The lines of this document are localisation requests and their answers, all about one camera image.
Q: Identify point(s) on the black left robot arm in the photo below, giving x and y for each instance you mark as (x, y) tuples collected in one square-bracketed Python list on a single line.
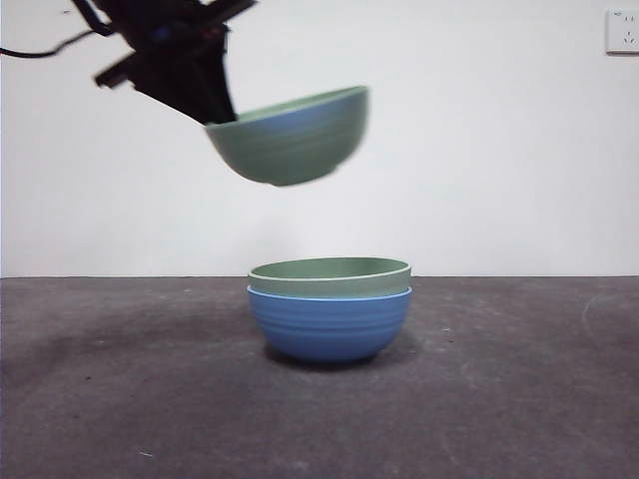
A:
[(165, 25)]

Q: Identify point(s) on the blue ribbed bowl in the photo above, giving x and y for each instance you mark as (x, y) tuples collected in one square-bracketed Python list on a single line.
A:
[(329, 329)]

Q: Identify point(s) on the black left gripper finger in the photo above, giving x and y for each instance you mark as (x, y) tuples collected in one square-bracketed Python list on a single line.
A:
[(219, 75), (175, 85)]

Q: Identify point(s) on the pale green ribbed bowl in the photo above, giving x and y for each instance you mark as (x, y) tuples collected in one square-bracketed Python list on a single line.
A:
[(324, 287), (289, 149)]

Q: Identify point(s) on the white wall socket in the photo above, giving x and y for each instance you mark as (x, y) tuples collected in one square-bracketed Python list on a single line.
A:
[(624, 32)]

